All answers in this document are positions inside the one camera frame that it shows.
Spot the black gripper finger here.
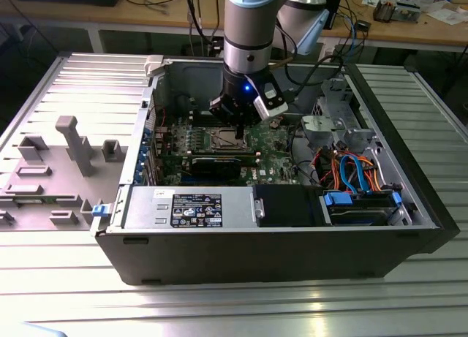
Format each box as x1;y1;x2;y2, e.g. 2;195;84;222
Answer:
240;119;266;140
208;98;241;140

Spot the silver CPU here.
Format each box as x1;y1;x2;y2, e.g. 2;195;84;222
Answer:
214;129;239;148

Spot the CPU socket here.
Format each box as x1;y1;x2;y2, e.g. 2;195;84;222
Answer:
204;126;256;151

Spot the green motherboard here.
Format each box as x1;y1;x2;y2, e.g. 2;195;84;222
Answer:
146;106;312;187

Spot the black graphics card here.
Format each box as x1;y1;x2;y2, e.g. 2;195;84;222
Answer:
181;154;244;181

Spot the grey plastic case latch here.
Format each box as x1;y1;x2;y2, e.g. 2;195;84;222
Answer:
143;54;166;78

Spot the silver metal drive cage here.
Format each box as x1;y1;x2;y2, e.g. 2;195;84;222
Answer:
301;77;383;152

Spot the black power supply label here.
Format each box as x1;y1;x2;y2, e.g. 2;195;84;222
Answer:
171;193;223;229

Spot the wooden desk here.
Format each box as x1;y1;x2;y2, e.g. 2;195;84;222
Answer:
0;0;468;55

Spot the silver power supply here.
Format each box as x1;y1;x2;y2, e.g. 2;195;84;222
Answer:
122;185;257;231

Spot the black PC case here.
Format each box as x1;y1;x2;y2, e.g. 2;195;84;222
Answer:
89;53;461;287

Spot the tall black box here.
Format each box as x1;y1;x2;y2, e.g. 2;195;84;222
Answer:
324;0;344;31

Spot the hard disk in blue carrier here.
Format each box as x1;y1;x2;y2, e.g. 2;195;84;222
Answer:
320;190;403;228

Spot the grey parts rack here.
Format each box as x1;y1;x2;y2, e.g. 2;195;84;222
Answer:
0;115;127;232

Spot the grey electronic device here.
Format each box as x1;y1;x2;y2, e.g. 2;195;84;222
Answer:
393;0;422;23

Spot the green RAM stick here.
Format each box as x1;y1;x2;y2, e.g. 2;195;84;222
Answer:
16;196;56;205

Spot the black and white wrist camera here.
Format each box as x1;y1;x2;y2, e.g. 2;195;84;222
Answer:
252;81;290;119

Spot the thick black cable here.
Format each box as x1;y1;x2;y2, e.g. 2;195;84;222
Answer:
287;124;315;162

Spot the thin red wire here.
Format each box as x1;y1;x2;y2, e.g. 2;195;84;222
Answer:
148;105;168;130

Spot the black camera cable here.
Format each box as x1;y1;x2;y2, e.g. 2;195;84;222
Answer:
283;55;347;105

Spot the red power wire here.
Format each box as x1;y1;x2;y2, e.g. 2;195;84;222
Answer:
310;149;332;187

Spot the blue data wire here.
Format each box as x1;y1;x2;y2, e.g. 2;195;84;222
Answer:
338;151;372;196

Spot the orange power wire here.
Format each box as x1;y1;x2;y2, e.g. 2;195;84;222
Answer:
327;148;385;192

